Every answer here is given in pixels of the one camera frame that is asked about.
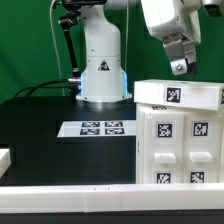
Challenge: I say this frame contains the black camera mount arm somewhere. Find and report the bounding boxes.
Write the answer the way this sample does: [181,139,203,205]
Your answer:
[54,0,108,79]

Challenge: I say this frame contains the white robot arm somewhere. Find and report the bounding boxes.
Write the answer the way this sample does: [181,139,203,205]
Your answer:
[76,0,224,103]

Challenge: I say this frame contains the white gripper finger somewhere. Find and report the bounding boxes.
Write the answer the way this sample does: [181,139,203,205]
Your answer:
[163,33,197,76]

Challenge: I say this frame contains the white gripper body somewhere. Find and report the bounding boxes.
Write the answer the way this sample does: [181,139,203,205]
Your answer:
[141,0,201,44]

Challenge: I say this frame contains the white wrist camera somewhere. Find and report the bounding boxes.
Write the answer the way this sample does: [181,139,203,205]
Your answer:
[202,0,224,17]

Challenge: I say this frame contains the black cables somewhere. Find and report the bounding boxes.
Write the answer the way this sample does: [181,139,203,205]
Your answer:
[13,77,82,98]

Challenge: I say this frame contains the white cabinet body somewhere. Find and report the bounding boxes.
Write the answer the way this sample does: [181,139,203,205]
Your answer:
[136,104,224,184]

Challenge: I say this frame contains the white U-shaped obstacle frame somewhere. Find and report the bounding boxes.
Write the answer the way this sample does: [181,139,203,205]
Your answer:
[0,148,224,214]

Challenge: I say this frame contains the white cabinet top block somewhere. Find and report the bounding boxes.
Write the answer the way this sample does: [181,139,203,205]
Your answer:
[134,79,224,111]

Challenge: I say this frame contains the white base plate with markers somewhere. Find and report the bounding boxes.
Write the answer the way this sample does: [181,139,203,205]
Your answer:
[57,120,136,138]

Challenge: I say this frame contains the white cable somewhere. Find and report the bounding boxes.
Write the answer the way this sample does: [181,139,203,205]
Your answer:
[49,0,66,97]

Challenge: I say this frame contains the white cabinet door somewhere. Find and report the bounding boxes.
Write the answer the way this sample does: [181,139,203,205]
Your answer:
[147,112,184,184]
[182,112,222,183]

